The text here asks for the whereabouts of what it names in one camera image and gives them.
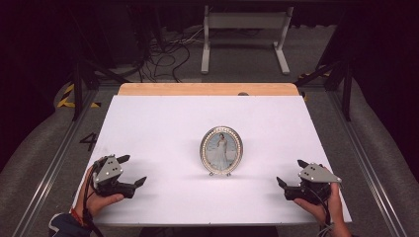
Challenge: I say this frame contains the person's left hand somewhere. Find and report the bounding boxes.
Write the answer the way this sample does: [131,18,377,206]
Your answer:
[73,166,126,219]

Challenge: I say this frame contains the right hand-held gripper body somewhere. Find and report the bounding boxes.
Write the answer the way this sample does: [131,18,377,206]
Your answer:
[284,162,343,205]

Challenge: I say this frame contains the oval silver photo frame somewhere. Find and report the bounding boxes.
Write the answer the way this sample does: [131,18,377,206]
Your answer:
[199,125,244,177]

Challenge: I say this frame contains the person's right hand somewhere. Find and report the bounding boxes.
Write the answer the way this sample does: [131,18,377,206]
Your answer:
[293,182,346,225]

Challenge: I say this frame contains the black floor cables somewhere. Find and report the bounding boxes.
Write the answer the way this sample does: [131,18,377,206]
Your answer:
[137,28,206,83]

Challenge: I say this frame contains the wooden table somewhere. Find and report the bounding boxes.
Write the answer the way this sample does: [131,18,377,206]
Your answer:
[117,82,300,97]

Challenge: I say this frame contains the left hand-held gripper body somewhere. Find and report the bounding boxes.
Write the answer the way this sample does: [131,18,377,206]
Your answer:
[93,154,136,199]

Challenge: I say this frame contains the aluminium floor rail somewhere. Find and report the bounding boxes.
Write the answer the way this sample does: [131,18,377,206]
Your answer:
[13,88,98,237]
[329,90,408,237]

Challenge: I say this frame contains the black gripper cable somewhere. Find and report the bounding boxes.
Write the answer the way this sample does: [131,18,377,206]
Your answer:
[309,187,334,237]
[82,163,105,237]

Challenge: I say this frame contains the white table sheet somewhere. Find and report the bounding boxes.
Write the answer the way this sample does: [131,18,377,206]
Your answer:
[67,95,353,227]

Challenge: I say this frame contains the white metal stand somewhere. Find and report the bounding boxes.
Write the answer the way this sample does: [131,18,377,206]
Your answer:
[201,4,294,76]

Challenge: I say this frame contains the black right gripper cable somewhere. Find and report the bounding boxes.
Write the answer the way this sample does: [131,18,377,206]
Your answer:
[309,187,334,237]

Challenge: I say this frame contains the yellow black floor tape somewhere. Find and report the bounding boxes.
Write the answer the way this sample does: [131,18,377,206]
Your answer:
[297,70,332,80]
[57,83,102,109]

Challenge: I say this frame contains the red wrist bracelet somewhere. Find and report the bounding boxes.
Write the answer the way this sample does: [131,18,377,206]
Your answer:
[70,206,87,227]

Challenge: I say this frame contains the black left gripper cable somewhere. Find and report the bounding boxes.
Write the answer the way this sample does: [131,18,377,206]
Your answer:
[82,163,105,237]

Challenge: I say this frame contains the black metal stand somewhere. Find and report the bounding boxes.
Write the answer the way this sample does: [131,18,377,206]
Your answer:
[294,60,354,121]
[70,58,129,121]

